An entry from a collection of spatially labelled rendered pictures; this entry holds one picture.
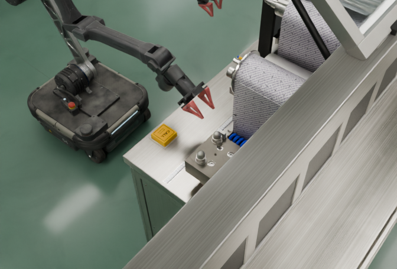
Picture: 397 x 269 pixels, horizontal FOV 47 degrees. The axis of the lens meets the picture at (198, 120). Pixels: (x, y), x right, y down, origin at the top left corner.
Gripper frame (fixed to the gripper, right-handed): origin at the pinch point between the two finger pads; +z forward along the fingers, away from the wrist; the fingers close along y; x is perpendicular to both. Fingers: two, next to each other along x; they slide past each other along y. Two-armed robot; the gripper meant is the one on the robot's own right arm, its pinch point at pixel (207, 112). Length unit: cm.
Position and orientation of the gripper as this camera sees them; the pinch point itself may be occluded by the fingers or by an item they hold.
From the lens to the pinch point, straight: 160.0
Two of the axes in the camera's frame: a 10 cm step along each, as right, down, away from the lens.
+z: 6.5, 7.6, 0.4
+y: -6.5, 5.9, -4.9
